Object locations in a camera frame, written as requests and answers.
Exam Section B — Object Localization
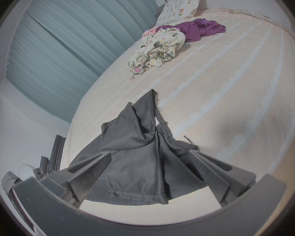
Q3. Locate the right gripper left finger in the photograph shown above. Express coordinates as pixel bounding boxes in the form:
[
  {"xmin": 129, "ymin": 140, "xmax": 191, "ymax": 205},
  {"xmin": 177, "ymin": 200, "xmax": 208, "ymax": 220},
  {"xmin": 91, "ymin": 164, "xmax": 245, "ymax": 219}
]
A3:
[{"xmin": 46, "ymin": 152, "xmax": 112, "ymax": 202}]

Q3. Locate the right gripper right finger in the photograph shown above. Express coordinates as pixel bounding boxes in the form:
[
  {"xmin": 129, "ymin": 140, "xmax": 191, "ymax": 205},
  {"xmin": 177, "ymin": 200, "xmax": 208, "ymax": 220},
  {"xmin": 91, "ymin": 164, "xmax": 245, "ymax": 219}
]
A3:
[{"xmin": 188, "ymin": 150, "xmax": 257, "ymax": 203}]

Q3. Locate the black T-shirt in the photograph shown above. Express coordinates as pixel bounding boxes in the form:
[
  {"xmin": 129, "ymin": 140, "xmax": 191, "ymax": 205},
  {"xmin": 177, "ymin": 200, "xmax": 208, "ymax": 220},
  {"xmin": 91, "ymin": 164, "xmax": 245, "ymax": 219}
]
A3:
[{"xmin": 68, "ymin": 89, "xmax": 208, "ymax": 206}]

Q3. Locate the black chest of drawers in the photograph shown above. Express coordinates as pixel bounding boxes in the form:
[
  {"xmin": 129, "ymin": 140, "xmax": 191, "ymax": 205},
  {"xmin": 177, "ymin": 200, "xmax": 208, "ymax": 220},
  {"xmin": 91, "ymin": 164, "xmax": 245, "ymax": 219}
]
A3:
[{"xmin": 39, "ymin": 135, "xmax": 66, "ymax": 175}]

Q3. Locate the bed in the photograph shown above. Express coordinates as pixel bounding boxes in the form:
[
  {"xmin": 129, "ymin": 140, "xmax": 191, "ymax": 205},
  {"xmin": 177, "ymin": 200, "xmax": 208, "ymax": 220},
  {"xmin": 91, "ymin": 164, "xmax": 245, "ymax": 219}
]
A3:
[{"xmin": 60, "ymin": 0, "xmax": 295, "ymax": 222}]

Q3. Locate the white printed pyjama garment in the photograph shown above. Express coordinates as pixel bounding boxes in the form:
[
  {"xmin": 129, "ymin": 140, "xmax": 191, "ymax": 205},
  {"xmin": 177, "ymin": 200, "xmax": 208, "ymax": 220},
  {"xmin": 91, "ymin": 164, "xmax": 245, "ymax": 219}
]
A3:
[{"xmin": 127, "ymin": 27, "xmax": 186, "ymax": 80}]

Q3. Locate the purple garment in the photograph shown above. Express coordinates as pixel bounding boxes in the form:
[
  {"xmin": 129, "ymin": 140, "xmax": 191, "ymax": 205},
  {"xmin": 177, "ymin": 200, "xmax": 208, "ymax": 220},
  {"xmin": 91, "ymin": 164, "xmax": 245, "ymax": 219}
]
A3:
[{"xmin": 160, "ymin": 18, "xmax": 226, "ymax": 42}]

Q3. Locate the pink garment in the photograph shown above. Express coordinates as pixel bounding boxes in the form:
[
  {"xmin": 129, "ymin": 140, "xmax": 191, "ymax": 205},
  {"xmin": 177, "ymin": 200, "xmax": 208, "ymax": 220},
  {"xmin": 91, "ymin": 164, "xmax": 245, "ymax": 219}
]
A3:
[{"xmin": 142, "ymin": 27, "xmax": 163, "ymax": 38}]

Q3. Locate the white printed pillow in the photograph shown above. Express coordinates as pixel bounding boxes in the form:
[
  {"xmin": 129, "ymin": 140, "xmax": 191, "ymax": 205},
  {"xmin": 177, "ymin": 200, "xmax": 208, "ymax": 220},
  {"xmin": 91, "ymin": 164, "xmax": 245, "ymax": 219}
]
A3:
[{"xmin": 155, "ymin": 0, "xmax": 204, "ymax": 26}]

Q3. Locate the grey bedside table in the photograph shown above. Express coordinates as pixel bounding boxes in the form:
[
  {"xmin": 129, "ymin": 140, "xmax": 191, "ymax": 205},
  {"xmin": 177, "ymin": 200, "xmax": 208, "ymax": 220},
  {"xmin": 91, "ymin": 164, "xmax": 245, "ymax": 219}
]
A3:
[{"xmin": 155, "ymin": 3, "xmax": 167, "ymax": 19}]

